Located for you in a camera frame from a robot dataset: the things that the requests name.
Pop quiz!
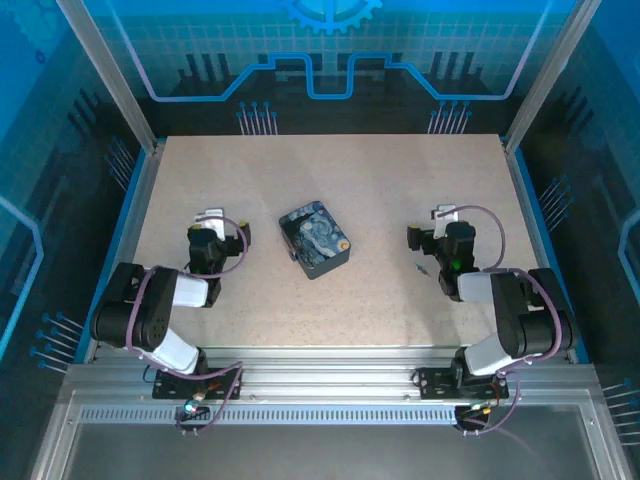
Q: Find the starry night printed tin box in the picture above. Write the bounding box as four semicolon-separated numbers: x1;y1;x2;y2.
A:
278;200;353;281

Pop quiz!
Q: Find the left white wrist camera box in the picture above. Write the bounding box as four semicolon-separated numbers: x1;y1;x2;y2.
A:
193;208;225;232

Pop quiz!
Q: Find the aluminium table side rail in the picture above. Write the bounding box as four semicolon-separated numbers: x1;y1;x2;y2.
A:
82;142;166;364
502;139;579;364

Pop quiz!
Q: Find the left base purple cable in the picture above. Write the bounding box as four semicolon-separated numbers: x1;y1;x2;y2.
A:
174;360;246;436

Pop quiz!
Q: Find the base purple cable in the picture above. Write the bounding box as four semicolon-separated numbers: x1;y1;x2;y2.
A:
459;369;524;437
174;360;246;436

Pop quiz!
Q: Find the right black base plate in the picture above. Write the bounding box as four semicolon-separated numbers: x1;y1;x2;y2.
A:
414;367;510;401

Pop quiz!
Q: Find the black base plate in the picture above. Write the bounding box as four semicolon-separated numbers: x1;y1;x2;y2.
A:
152;367;244;401
414;367;510;401

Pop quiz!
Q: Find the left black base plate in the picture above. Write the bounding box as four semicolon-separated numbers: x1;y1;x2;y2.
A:
152;367;244;401

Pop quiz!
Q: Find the aluminium mounting rail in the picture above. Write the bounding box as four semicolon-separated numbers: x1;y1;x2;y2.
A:
59;344;599;404

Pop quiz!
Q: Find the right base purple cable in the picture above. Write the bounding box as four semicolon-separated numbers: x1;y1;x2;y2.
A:
459;369;524;437

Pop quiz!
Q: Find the aluminium frame post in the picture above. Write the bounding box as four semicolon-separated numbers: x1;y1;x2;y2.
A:
501;0;604;154
54;0;162;154

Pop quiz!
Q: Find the slotted grey cable duct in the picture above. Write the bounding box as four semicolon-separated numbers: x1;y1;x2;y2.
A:
78;406;589;426

